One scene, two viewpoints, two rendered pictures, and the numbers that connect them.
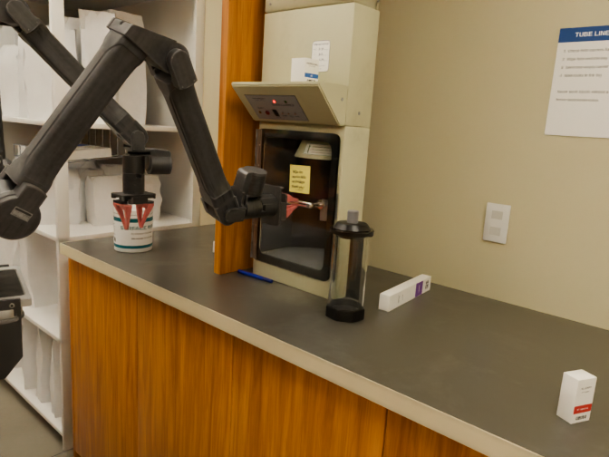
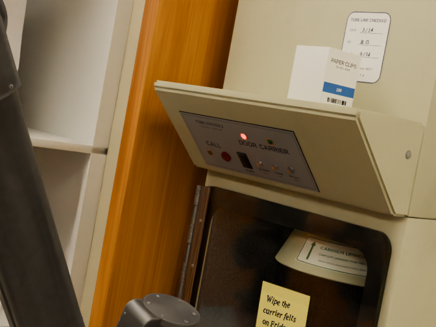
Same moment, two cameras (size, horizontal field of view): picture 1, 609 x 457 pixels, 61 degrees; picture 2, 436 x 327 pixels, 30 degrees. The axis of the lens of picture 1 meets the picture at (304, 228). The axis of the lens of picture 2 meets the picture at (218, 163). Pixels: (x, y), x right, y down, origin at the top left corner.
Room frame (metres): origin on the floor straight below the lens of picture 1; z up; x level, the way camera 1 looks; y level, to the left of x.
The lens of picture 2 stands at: (0.48, 0.03, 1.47)
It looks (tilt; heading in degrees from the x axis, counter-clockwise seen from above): 3 degrees down; 6
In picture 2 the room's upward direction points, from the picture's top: 10 degrees clockwise
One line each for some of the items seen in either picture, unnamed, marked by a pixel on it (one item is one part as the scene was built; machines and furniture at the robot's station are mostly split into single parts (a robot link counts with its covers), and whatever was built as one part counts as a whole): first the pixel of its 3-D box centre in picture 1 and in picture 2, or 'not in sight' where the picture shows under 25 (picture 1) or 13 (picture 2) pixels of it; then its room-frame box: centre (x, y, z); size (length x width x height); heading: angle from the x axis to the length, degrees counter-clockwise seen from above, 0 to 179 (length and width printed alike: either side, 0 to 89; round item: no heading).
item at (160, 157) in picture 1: (148, 152); not in sight; (1.42, 0.44, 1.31); 0.11 x 0.09 x 0.12; 125
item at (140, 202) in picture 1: (136, 211); not in sight; (1.41, 0.47, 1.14); 0.07 x 0.07 x 0.09; 49
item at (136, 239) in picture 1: (133, 228); not in sight; (1.76, 0.60, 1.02); 0.13 x 0.13 x 0.15
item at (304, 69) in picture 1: (304, 71); (324, 78); (1.37, 0.03, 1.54); 0.05 x 0.05 x 0.06; 45
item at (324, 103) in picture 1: (285, 102); (270, 143); (1.41, 0.07, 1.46); 0.32 x 0.12 x 0.10; 49
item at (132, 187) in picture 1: (133, 186); not in sight; (1.40, 0.47, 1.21); 0.10 x 0.07 x 0.07; 139
